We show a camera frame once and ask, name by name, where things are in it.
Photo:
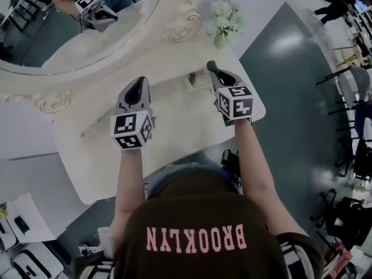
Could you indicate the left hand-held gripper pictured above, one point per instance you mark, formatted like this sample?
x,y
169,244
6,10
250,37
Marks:
x,y
132,128

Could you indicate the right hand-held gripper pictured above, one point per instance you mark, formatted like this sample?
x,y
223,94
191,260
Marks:
x,y
235,103

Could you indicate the white vanity drawer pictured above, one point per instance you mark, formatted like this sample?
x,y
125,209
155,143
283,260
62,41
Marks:
x,y
200,83

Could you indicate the dark round makeup item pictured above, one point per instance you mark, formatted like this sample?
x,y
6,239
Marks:
x,y
211,65

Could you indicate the small dark makeup item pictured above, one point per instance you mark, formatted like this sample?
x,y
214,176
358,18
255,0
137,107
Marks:
x,y
192,76

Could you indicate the person's left forearm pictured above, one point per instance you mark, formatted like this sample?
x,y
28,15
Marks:
x,y
130,179

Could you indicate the person's right forearm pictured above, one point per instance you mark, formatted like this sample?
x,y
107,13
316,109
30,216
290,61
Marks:
x,y
255,167

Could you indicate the white vanity table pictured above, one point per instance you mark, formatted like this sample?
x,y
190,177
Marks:
x,y
180,132

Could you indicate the white flower bouquet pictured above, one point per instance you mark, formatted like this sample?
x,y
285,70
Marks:
x,y
225,22

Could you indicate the brown top with pink print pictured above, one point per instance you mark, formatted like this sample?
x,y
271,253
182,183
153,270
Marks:
x,y
200,214

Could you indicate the grey chair black legs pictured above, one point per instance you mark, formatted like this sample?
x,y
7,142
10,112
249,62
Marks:
x,y
353,83

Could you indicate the white side table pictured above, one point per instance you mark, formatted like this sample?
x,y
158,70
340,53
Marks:
x,y
32,216

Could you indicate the black white striped sleeve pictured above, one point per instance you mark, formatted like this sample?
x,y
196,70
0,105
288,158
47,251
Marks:
x,y
299,257
97,269

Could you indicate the small black box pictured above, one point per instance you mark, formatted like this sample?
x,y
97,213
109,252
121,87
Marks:
x,y
21,225

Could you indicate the black office chair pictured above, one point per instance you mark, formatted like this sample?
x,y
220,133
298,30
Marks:
x,y
346,219

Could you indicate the white case black trim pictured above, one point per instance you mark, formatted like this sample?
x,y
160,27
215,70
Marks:
x,y
35,263

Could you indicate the red object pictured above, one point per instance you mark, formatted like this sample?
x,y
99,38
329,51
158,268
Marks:
x,y
338,257

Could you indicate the oval mirror ornate white frame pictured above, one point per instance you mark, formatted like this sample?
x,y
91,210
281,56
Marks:
x,y
96,48

